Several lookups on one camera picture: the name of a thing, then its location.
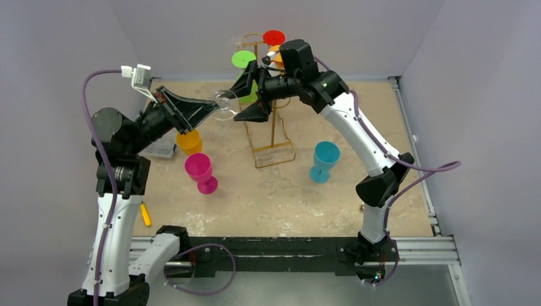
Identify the gold wire glass rack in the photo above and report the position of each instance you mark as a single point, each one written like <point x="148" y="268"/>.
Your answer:
<point x="270" y="147"/>

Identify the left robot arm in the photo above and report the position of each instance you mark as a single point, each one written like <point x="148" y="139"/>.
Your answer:
<point x="112" y="279"/>

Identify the orange wine glass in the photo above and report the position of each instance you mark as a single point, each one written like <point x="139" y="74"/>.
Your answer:
<point x="278" y="62"/>
<point x="190" y="143"/>

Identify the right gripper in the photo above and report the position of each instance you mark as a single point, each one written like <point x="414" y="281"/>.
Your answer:
<point x="262" y="90"/>

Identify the clear wine glass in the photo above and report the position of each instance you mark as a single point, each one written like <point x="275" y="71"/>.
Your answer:
<point x="227" y="105"/>
<point x="236" y="44"/>

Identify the yellow handled screwdriver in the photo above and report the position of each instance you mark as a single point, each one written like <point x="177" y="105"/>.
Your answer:
<point x="145" y="215"/>

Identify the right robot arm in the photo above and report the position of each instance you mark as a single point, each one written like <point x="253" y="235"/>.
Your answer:
<point x="329" y="96"/>

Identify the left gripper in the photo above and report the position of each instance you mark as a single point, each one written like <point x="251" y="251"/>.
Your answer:
<point x="187" y="113"/>

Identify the red wine glass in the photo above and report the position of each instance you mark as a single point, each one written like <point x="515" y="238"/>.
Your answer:
<point x="273" y="37"/>

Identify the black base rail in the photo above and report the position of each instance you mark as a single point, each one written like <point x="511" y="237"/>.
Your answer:
<point x="342" y="256"/>

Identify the green wine glass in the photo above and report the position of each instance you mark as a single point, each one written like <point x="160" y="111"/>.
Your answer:
<point x="241" y="60"/>

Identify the blue wine glass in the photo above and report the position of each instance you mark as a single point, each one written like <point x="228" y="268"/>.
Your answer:
<point x="325" y="157"/>

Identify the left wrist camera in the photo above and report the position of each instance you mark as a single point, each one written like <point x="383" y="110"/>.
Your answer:
<point x="141" y="79"/>

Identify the clear plastic organizer box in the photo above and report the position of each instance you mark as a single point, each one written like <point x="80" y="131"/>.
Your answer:
<point x="162" y="148"/>

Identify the pink wine glass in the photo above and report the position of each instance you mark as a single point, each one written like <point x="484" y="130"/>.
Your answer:
<point x="199" y="168"/>

